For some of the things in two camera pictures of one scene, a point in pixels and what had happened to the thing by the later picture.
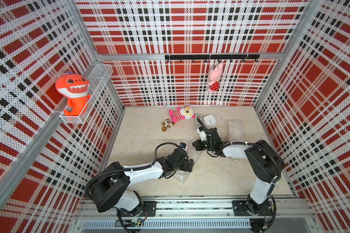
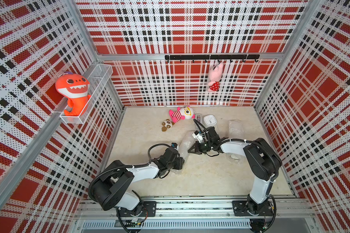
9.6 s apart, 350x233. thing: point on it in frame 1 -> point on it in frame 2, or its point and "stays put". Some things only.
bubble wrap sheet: [183, 175] -> [186, 142]
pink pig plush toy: [215, 73] stays put
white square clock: [210, 121] stays put
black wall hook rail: [213, 57] stays put
